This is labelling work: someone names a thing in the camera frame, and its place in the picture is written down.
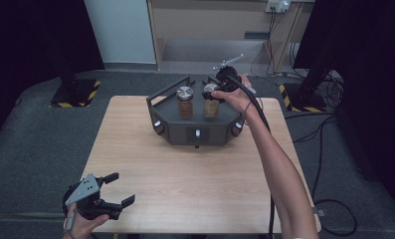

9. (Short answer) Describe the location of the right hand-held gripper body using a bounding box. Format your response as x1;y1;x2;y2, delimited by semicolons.
212;54;246;94

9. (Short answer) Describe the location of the bundle of black power cables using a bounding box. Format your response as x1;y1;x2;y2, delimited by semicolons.
250;11;305;79

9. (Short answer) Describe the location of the hand-held gripper cable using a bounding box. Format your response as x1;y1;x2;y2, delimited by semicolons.
61;195;79;239
226;75;276;239

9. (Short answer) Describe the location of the person's left hand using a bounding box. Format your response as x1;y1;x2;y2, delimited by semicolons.
63;202;110;239

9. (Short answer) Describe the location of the white panel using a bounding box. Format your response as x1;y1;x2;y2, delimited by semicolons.
83;0;157;65

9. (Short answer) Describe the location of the wooden cabinet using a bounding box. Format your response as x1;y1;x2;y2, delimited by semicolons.
146;0;316;74

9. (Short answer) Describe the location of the tangle of black cables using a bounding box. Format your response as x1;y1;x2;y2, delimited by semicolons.
317;71;345;111

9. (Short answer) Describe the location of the white power strip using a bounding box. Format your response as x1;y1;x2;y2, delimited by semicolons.
265;0;292;14

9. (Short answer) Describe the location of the light tan spice jar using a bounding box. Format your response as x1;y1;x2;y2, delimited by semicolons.
202;83;221;120

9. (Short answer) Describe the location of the right hand-held gripper cable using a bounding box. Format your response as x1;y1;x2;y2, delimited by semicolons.
226;75;276;239

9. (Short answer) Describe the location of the person's right hand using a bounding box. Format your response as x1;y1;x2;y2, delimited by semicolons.
210;74;263;118

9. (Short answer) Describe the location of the black corner rack with knobs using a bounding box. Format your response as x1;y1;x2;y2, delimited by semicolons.
145;75;252;149

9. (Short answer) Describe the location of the thin black looped floor cable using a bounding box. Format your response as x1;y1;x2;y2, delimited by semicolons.
310;116;358;238

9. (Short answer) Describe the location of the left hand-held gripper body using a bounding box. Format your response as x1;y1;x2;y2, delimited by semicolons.
63;172;123;221

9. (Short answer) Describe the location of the left hand-held gripper cable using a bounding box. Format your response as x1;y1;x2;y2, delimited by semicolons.
61;195;79;239

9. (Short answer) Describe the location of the dark curtain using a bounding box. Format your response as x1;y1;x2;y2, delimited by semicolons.
0;0;104;150
293;0;395;217

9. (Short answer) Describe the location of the dark brown spice jar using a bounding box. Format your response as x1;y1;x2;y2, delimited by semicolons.
175;86;195;120

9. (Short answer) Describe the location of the dark slot plate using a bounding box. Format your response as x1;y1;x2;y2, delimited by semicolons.
244;31;270;40

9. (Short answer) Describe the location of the black stand with striped base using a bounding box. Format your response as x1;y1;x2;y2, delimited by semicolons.
50;59;102;109
278;63;328;114

